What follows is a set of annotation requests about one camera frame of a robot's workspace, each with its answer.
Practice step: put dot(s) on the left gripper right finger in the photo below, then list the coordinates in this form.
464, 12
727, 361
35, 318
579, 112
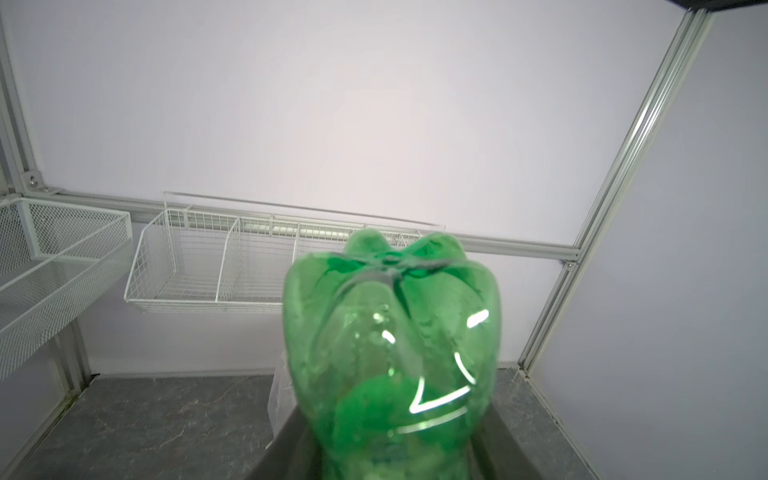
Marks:
494, 453

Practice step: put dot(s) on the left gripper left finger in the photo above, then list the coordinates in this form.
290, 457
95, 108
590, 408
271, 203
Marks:
294, 454

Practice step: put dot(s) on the white mesh wall basket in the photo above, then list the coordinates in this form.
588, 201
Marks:
56, 261

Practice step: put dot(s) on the clear plastic bin liner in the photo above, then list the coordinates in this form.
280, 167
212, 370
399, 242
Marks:
282, 400

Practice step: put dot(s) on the white wire wall rack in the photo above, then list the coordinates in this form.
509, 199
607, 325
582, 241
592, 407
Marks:
207, 253

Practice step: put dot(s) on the green soda bottle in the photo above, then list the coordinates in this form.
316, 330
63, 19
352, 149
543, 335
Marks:
392, 354

